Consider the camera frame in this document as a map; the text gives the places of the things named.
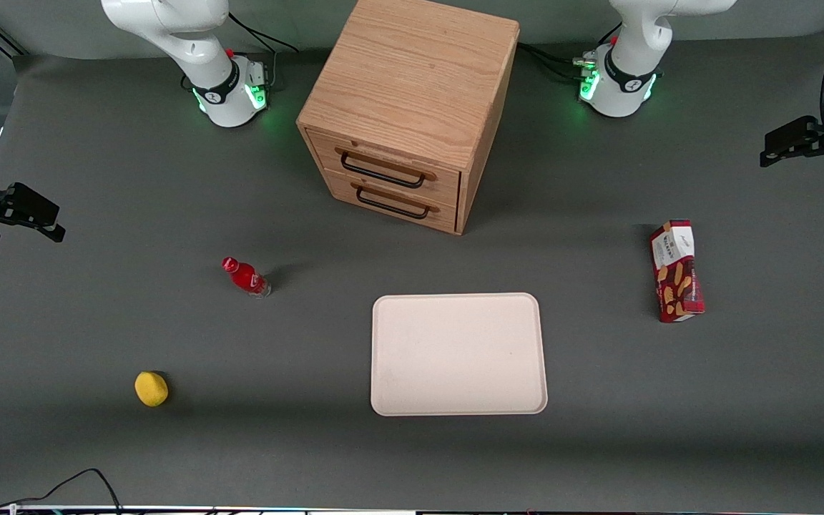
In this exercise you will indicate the red cookie box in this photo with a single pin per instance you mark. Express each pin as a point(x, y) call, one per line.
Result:
point(677, 275)

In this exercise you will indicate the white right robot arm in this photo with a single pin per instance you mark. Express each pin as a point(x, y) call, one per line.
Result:
point(219, 79)

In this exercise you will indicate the red plastic bottle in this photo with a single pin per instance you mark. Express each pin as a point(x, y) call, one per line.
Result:
point(244, 276)

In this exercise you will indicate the yellow lemon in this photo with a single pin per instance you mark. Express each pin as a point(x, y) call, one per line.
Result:
point(151, 389)

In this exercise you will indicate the cream rectangular tray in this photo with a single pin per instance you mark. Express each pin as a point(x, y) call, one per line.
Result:
point(458, 354)

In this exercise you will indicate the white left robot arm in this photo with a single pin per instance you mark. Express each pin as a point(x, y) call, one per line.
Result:
point(626, 79)

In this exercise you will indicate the wooden two-drawer cabinet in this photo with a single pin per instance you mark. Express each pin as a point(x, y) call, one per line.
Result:
point(412, 79)

